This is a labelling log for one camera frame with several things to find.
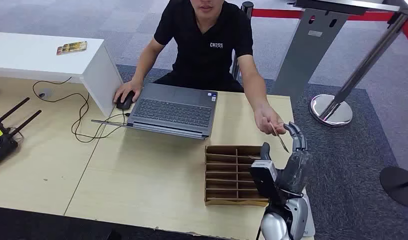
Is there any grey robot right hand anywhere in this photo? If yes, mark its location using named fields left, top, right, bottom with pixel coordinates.
left=259, top=121, right=313, bottom=198

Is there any black computer mouse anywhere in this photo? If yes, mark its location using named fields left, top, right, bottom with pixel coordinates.
left=116, top=91, right=136, bottom=111

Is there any autumn-print ID card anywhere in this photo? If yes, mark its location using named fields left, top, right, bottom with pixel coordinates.
left=269, top=121, right=290, bottom=154

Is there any person's left hand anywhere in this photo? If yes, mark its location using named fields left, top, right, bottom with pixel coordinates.
left=253, top=104, right=287, bottom=137

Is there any black cable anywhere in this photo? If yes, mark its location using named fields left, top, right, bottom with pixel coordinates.
left=32, top=76, right=132, bottom=144

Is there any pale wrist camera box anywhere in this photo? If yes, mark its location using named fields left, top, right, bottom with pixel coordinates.
left=249, top=159, right=279, bottom=200

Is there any chrome stanchion post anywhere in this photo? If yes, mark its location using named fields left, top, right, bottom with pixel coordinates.
left=309, top=9, right=408, bottom=127

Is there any stack of printed cards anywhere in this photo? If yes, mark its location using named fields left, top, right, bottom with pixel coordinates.
left=56, top=41, right=88, bottom=56

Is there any red barrier belt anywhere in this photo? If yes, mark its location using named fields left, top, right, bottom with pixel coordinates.
left=251, top=8, right=408, bottom=54

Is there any grey metal pedestal stand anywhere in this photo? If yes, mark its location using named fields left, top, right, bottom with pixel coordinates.
left=270, top=0, right=401, bottom=107

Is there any grey laptop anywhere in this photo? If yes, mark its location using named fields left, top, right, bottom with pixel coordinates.
left=91, top=82, right=219, bottom=141

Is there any black round floor base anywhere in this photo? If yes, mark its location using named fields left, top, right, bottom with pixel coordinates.
left=379, top=166, right=408, bottom=209

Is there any black router with antennas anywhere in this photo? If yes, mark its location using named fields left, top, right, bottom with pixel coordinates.
left=0, top=96, right=43, bottom=170

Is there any person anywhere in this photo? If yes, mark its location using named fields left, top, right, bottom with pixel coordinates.
left=112, top=0, right=287, bottom=137

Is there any person's right hand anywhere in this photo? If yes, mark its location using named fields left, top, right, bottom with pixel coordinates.
left=113, top=80, right=143, bottom=104

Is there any white desk riser shelf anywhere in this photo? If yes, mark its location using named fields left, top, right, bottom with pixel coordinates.
left=0, top=32, right=124, bottom=117

